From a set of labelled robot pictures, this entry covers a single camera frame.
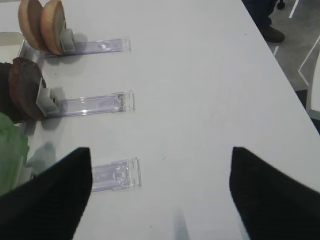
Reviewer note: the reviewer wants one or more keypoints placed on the clear bun pusher track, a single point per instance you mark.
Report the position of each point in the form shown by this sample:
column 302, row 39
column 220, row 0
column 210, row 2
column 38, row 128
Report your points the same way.
column 71, row 47

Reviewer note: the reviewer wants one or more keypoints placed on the white metal tray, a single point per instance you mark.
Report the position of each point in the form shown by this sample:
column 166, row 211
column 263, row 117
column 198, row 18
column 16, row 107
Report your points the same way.
column 10, row 46

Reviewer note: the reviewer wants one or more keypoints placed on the brown meat patty inner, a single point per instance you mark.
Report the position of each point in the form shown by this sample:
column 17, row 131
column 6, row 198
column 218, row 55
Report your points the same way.
column 7, row 106

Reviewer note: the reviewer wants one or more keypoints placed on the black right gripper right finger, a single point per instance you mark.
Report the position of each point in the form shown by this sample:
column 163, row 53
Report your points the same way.
column 272, row 205

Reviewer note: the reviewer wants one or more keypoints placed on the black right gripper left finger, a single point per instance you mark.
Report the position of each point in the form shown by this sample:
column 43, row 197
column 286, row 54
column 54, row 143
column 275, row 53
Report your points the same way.
column 50, row 206

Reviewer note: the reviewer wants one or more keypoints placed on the bun slice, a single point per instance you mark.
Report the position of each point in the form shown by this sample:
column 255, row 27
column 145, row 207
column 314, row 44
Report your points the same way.
column 29, row 16
column 52, row 21

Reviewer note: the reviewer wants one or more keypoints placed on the person's brown shoe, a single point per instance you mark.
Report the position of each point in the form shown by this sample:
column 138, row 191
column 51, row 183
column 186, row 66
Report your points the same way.
column 260, row 11

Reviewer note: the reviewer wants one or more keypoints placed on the green lettuce leaf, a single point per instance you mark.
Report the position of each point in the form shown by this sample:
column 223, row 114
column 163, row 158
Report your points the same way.
column 14, row 149

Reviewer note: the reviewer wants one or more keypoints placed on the clear lettuce pusher track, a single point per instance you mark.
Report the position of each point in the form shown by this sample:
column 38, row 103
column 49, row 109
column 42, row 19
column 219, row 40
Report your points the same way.
column 117, row 175

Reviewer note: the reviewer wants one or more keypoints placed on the bun top outer slice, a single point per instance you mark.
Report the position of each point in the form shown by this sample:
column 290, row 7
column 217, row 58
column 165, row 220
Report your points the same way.
column 52, row 21

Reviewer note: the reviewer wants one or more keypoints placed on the clear patty pusher track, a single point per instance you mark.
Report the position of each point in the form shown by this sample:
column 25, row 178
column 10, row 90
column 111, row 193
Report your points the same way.
column 53, row 107

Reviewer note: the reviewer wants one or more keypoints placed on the brown meat patty outer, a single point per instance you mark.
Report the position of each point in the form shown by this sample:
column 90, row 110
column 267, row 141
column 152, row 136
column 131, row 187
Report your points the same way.
column 24, row 82

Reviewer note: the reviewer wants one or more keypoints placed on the brown meat patty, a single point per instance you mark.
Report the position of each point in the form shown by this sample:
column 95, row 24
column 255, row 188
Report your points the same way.
column 24, row 82
column 7, row 106

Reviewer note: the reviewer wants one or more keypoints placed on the white chair frame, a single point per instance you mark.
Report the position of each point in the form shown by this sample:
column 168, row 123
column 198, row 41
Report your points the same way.
column 313, row 93

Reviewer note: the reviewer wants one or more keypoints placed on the bun top inner slice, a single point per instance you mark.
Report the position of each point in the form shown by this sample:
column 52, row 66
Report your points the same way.
column 29, row 16

